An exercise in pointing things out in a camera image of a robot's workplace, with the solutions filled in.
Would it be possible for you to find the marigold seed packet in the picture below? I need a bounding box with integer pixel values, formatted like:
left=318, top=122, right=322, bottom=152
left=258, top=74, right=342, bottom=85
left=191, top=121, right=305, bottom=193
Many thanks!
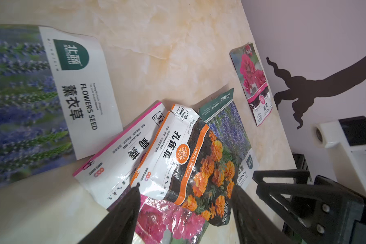
left=131, top=104, right=241, bottom=226

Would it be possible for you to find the pink flower packet right edge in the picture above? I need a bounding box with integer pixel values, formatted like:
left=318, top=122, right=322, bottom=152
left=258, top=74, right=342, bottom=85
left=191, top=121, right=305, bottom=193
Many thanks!
left=229, top=43, right=273, bottom=126

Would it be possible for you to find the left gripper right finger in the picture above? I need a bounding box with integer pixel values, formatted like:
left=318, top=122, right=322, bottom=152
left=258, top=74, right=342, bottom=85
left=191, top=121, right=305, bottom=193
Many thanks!
left=231, top=186, right=293, bottom=244

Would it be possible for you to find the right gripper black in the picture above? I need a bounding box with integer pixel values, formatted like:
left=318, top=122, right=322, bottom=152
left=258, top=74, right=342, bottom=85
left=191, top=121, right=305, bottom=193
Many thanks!
left=253, top=169, right=366, bottom=244

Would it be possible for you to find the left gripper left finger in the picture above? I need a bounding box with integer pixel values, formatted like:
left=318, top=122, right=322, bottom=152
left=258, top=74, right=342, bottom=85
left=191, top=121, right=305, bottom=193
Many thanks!
left=80, top=183, right=140, bottom=244

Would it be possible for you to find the pink flower seed packet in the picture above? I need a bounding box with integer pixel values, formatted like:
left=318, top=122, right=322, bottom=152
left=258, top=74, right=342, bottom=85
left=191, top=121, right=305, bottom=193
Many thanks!
left=72, top=101, right=209, bottom=244

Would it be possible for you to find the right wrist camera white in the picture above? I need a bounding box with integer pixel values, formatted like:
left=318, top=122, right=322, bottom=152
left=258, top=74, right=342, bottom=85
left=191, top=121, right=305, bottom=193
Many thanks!
left=312, top=117, right=366, bottom=197

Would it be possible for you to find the lavender seed packet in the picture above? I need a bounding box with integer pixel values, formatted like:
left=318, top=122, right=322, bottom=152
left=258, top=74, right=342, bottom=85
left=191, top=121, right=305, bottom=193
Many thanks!
left=199, top=88, right=259, bottom=189
left=0, top=24, right=123, bottom=189

